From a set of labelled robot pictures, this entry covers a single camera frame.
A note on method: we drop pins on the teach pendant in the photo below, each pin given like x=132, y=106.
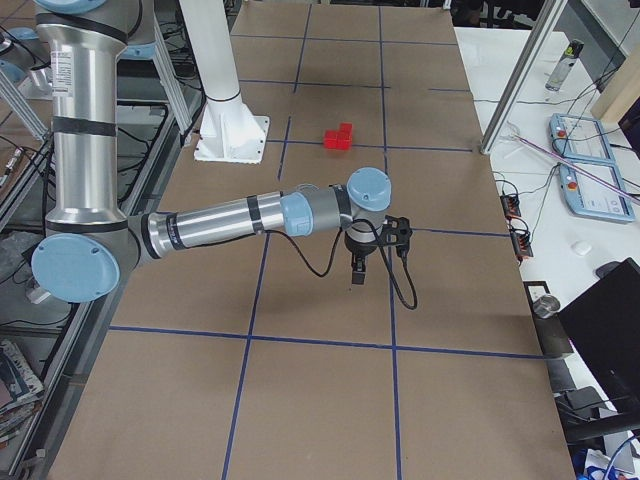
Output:
x=590, y=199
x=579, y=137

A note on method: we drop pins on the aluminium frame post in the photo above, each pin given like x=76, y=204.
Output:
x=544, y=26

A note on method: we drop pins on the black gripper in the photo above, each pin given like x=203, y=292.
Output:
x=359, y=249

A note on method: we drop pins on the orange black connector box two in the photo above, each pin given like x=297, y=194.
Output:
x=521, y=243

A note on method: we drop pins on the stack of books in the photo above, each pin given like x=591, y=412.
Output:
x=21, y=391

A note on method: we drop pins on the white camera pillar with base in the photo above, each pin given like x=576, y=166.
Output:
x=229, y=132

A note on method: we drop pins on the orange black connector box one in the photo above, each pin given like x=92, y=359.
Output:
x=511, y=205

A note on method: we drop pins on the teach pendant far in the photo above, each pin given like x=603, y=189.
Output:
x=579, y=137

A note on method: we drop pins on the red block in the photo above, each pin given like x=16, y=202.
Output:
x=332, y=139

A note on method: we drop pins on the steel cup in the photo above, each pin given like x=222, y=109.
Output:
x=546, y=306

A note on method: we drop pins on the red block one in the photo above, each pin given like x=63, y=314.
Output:
x=345, y=129
x=343, y=140

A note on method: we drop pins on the teach pendant near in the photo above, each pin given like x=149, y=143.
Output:
x=590, y=199

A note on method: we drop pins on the clear water bottle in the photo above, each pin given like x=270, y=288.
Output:
x=564, y=65

